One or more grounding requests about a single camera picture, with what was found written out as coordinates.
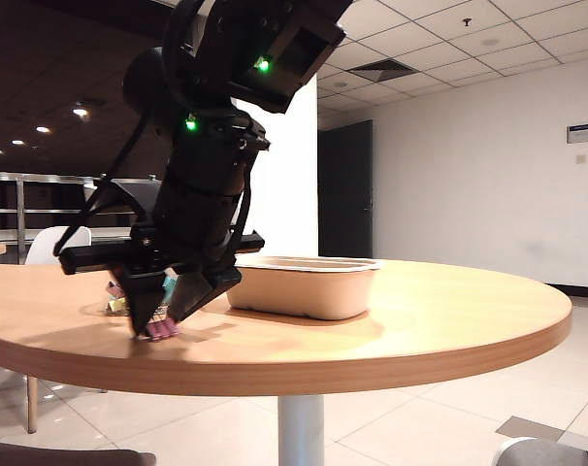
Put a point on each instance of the white wall sign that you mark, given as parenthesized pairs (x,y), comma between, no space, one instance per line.
(583,133)

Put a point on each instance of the yellow binder clip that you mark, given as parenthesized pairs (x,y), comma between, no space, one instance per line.
(118,305)

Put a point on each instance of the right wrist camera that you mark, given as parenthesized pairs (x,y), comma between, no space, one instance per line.
(124,194)

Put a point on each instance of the white plastic chair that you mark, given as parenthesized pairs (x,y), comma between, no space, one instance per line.
(41,247)

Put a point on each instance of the dark single door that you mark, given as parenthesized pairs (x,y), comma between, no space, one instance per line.
(345,194)

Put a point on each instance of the grey chair back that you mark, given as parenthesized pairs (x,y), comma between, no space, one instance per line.
(546,456)

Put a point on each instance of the clear plastic clip jar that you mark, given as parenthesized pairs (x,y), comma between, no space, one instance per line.
(110,307)

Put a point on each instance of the brown seat cushion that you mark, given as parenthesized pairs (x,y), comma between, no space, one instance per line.
(56,456)

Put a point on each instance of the grey floor plate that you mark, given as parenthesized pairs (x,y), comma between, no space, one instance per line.
(529,428)

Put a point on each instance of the teal binder clip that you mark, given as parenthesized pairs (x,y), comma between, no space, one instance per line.
(169,282)

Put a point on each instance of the small pink binder clip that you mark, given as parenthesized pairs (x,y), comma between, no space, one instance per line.
(113,289)

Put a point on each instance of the steel window railing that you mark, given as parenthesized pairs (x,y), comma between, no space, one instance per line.
(32,178)

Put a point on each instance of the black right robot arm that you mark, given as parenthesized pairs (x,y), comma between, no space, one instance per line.
(211,160)

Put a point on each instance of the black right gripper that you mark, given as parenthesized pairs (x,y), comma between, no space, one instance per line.
(177,250)

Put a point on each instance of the dark glass window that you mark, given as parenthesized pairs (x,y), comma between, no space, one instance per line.
(42,58)

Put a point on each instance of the wall light switch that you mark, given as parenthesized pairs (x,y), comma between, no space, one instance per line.
(579,158)

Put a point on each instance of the white table pedestal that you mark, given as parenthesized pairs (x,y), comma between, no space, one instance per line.
(300,432)

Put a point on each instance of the ceiling air vent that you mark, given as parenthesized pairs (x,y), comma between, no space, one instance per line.
(381,68)

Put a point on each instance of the beige rectangular pulp tray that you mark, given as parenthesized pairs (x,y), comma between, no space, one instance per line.
(313,291)

